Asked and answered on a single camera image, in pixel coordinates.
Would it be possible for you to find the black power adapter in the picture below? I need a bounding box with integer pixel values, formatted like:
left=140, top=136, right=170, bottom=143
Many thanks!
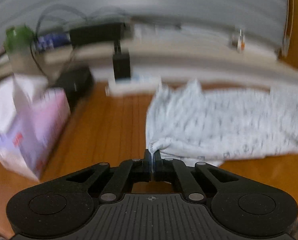
left=113, top=41, right=131, bottom=81

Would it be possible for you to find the black cable on sill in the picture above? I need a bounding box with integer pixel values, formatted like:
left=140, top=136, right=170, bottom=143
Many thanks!
left=29, top=3, right=130, bottom=81

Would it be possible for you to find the blue packet on sill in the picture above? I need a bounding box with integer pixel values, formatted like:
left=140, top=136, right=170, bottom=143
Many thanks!
left=35, top=33, right=71, bottom=52

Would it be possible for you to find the grey window blind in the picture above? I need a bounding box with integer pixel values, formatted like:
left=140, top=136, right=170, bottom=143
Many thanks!
left=0, top=0, right=288, bottom=46

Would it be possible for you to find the pink tissue box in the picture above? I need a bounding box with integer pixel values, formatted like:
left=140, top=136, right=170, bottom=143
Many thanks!
left=0, top=74, right=70, bottom=181

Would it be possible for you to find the glass jar orange label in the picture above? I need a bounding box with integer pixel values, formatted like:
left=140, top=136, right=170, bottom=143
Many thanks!
left=230, top=28, right=245, bottom=53

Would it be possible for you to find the black pouch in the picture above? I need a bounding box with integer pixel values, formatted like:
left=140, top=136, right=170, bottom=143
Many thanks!
left=49, top=67, right=94, bottom=111

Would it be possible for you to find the black box on sill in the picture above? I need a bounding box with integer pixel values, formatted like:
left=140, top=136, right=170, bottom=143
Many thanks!
left=69, top=22, right=129, bottom=47

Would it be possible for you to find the white patterned garment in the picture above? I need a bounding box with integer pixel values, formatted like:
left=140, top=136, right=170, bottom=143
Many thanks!
left=146, top=80, right=298, bottom=166

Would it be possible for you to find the beige window sill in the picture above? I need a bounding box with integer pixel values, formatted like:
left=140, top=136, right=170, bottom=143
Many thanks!
left=0, top=33, right=298, bottom=86

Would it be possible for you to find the white power strip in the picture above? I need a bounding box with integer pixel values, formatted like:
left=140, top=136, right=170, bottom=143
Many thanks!
left=105, top=75, right=162, bottom=97

